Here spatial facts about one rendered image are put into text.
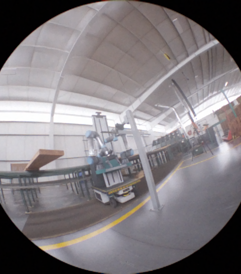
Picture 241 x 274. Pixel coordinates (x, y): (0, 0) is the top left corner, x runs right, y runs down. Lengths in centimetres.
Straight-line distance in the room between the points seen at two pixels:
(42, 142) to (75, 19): 858
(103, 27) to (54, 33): 262
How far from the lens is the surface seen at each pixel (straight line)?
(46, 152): 96
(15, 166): 854
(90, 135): 151
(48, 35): 660
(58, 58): 682
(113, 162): 181
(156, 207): 127
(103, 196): 169
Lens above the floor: 66
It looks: 16 degrees up
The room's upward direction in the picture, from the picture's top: 16 degrees counter-clockwise
